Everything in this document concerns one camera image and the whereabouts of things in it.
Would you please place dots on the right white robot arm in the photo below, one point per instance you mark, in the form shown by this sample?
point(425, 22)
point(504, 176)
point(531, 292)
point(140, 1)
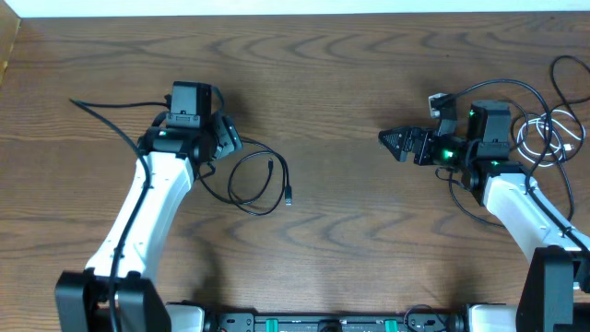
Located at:
point(557, 253)

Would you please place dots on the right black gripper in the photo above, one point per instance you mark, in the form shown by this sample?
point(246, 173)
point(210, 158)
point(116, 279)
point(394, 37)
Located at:
point(407, 142)

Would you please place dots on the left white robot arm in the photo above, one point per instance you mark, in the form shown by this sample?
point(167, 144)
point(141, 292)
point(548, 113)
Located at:
point(116, 290)

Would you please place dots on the cardboard box edge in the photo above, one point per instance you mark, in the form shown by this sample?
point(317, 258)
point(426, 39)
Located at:
point(9, 26)

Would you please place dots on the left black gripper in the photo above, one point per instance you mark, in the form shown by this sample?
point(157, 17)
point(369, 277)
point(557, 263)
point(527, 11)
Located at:
point(230, 134)

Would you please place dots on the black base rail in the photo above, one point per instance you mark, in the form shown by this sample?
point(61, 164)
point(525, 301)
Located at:
point(421, 319)

